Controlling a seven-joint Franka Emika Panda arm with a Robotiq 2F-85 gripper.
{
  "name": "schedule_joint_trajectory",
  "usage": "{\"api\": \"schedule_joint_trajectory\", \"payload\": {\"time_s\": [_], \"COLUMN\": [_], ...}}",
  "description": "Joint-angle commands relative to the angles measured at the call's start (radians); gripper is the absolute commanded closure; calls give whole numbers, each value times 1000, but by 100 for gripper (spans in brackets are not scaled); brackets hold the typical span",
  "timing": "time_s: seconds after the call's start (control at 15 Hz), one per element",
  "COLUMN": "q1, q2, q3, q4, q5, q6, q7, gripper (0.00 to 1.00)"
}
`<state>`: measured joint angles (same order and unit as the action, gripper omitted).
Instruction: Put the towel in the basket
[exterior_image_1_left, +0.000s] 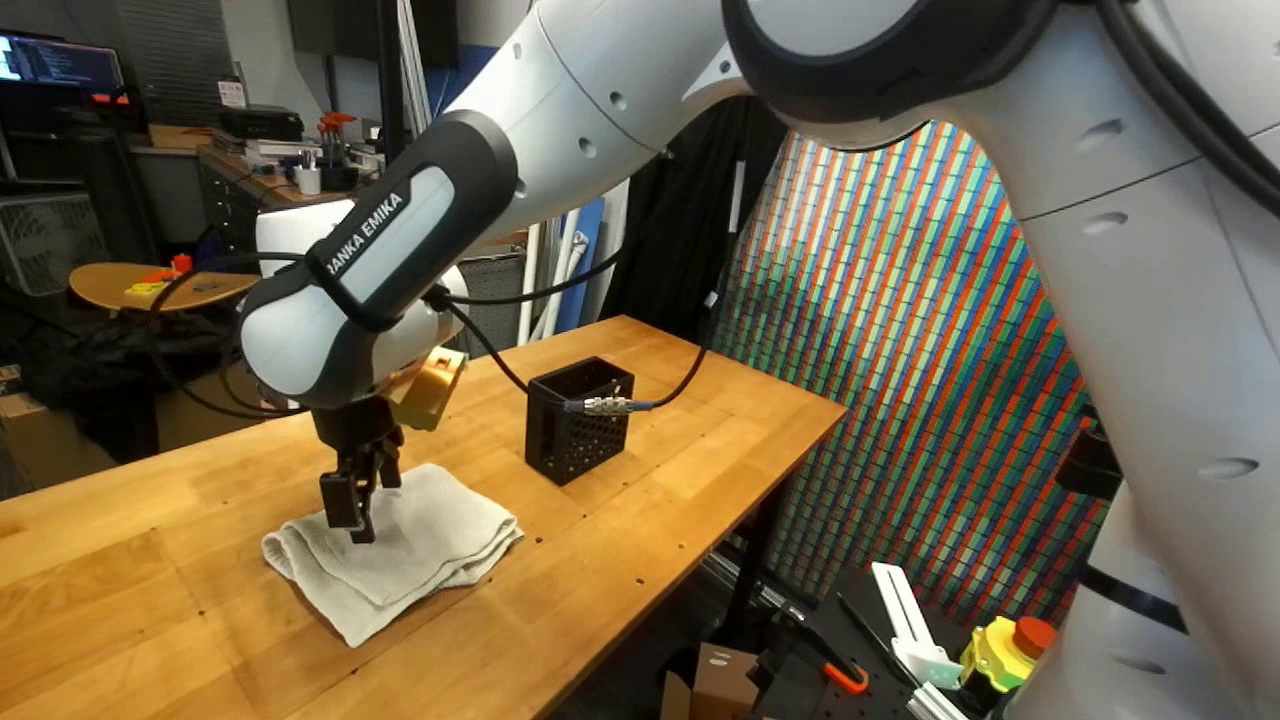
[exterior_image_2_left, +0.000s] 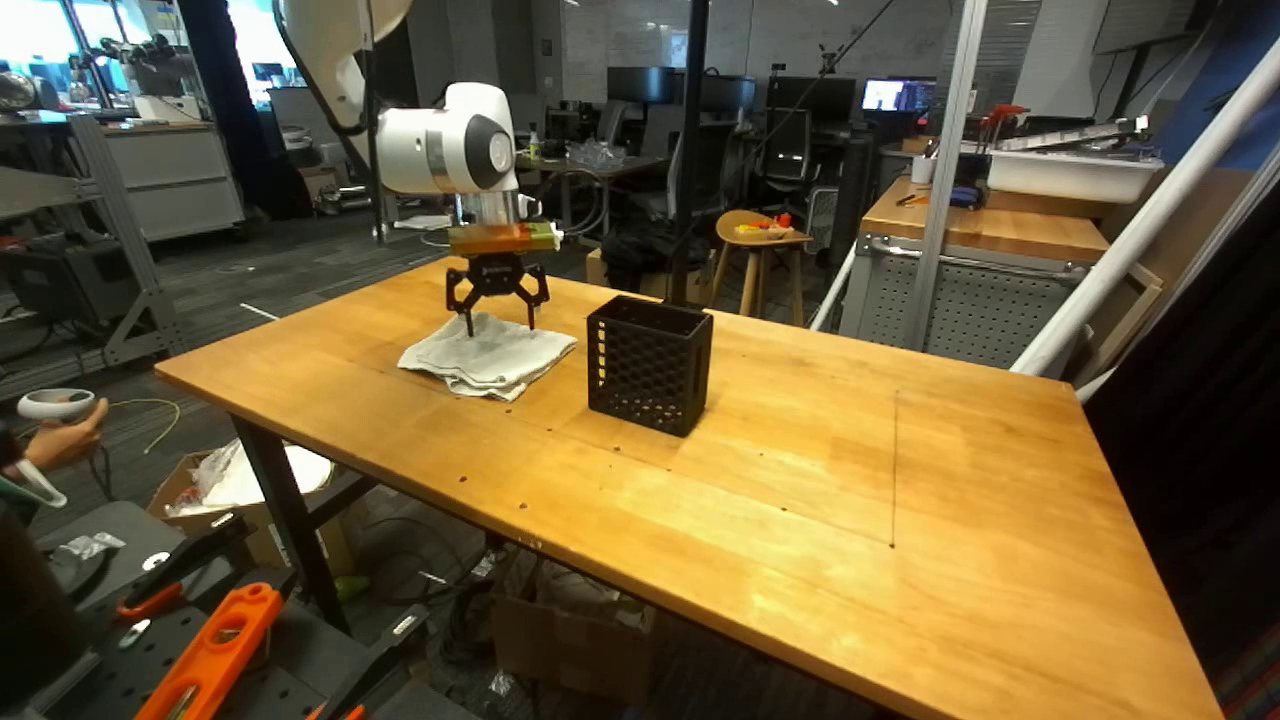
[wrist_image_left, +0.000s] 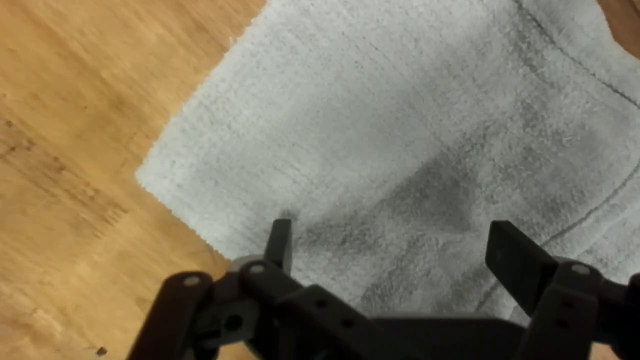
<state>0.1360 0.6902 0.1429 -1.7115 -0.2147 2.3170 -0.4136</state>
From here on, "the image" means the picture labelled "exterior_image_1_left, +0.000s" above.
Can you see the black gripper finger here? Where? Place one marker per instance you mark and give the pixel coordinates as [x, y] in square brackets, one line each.
[375, 476]
[336, 496]

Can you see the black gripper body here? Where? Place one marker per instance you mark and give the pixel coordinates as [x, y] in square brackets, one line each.
[357, 433]

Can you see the light grey towel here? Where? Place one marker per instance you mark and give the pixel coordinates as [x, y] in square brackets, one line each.
[425, 544]

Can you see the black perforated basket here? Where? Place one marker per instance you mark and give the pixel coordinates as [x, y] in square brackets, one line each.
[575, 447]

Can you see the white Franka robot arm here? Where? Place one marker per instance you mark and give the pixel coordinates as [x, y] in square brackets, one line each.
[601, 81]

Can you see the round wooden stool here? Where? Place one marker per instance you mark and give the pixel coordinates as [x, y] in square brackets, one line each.
[225, 286]

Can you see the orange and yellow toys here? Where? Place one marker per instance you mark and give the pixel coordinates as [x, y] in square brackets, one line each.
[166, 273]

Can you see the white spray bottle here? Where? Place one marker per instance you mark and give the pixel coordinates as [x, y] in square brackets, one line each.
[311, 173]

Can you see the wooden workbench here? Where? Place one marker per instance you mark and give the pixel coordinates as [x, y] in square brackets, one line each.
[267, 180]

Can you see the dark item with red top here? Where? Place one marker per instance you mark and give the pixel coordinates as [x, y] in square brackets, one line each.
[336, 153]

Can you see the black printer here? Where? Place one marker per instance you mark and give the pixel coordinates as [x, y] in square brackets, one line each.
[262, 126]

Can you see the grey mesh chair back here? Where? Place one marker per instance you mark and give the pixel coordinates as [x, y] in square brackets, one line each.
[45, 244]

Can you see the black hanging cloth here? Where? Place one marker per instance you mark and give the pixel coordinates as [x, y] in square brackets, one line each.
[681, 227]

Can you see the black metal table leg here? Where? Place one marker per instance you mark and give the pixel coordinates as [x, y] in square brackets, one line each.
[748, 573]

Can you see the brown cardboard box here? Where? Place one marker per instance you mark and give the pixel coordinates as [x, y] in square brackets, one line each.
[714, 683]

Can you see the computer monitor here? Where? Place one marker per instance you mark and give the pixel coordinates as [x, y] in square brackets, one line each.
[63, 64]

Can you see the multicolour patterned panel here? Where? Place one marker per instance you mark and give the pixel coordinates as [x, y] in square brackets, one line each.
[905, 373]

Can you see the white aluminium extrusion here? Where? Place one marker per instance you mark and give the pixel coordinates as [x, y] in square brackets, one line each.
[913, 620]
[939, 702]

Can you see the yellow emergency stop button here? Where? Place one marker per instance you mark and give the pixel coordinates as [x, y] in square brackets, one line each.
[1004, 653]

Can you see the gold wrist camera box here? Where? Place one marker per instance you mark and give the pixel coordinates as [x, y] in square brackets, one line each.
[432, 385]

